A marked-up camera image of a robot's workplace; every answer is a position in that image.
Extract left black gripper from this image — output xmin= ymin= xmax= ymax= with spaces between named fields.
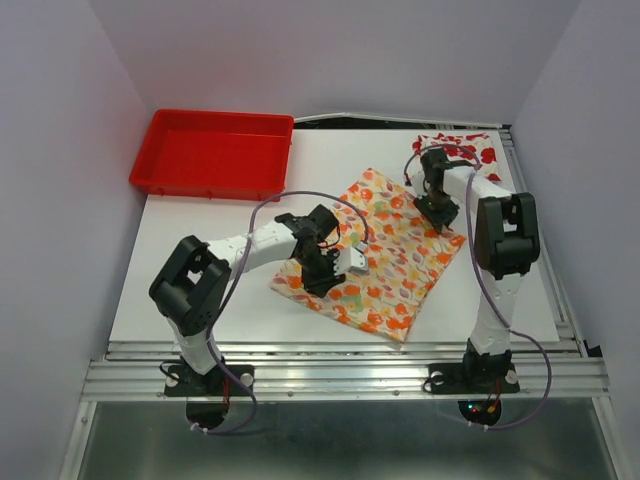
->
xmin=294 ymin=246 xmax=344 ymax=298

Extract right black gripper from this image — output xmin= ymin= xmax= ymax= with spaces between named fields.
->
xmin=410 ymin=186 xmax=456 ymax=232

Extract orange floral print skirt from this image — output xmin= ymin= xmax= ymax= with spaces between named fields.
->
xmin=270 ymin=168 xmax=466 ymax=343

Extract red poppy print skirt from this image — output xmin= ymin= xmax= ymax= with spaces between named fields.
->
xmin=411 ymin=132 xmax=501 ymax=184

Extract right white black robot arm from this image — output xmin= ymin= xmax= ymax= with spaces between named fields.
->
xmin=405 ymin=144 xmax=540 ymax=395

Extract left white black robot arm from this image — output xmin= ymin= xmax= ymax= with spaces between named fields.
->
xmin=149 ymin=205 xmax=346 ymax=397

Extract red plastic tray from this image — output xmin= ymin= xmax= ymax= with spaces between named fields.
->
xmin=129 ymin=109 xmax=294 ymax=201

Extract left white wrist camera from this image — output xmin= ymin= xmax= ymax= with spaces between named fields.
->
xmin=334 ymin=247 xmax=369 ymax=276

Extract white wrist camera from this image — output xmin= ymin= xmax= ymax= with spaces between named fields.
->
xmin=334 ymin=247 xmax=369 ymax=276
xmin=404 ymin=169 xmax=425 ymax=196

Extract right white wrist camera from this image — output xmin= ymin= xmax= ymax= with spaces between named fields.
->
xmin=404 ymin=169 xmax=425 ymax=196

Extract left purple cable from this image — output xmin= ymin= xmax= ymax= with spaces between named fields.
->
xmin=187 ymin=191 xmax=371 ymax=435

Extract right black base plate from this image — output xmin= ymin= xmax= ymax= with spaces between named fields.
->
xmin=422 ymin=363 xmax=520 ymax=397

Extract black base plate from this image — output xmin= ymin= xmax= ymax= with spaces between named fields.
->
xmin=422 ymin=363 xmax=520 ymax=397
xmin=159 ymin=363 xmax=249 ymax=398

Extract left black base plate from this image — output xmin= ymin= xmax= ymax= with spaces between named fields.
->
xmin=159 ymin=363 xmax=249 ymax=398

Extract aluminium frame rails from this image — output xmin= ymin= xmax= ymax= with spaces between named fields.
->
xmin=59 ymin=113 xmax=631 ymax=480

